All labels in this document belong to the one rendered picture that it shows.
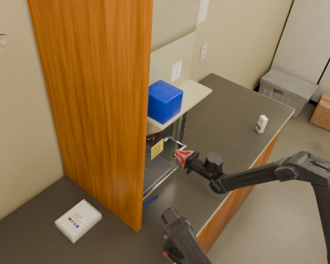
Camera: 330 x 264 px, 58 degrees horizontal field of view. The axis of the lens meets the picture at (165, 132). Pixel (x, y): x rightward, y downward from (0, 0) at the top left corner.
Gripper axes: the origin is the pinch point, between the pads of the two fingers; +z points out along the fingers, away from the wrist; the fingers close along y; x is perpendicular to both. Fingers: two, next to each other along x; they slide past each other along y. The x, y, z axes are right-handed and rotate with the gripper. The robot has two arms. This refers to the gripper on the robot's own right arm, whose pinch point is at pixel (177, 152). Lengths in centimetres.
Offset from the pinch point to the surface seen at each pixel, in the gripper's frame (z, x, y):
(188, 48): 6.3, -7.0, 45.2
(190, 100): -3.1, 1.3, 31.0
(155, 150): 4.5, 10.1, 6.0
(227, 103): 16, -86, -26
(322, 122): -39, -253, -113
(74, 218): 20, 44, -22
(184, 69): 6.3, -6.1, 36.8
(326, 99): -29, -268, -92
